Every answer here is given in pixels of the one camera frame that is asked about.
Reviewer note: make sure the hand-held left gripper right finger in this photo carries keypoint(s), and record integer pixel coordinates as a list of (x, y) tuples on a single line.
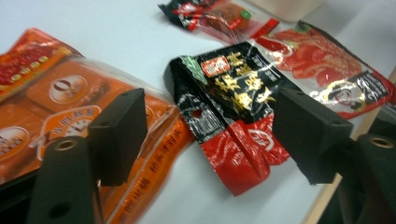
[(308, 130)]

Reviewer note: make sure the cream plastic container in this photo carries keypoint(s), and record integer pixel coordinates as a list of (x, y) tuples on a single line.
[(286, 9)]

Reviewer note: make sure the black and red seasoning packet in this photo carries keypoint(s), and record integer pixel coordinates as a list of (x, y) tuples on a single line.
[(230, 77)]

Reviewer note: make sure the large orange seasoning packet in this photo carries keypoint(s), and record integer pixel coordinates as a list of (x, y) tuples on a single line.
[(77, 81)]

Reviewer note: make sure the tomato print seasoning packet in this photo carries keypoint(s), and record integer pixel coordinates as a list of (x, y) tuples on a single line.
[(317, 59)]

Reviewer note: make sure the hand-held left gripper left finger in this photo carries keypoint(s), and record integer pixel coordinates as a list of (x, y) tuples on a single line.
[(120, 133)]

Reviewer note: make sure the white table board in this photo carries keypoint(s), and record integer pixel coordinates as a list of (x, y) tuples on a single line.
[(124, 31)]

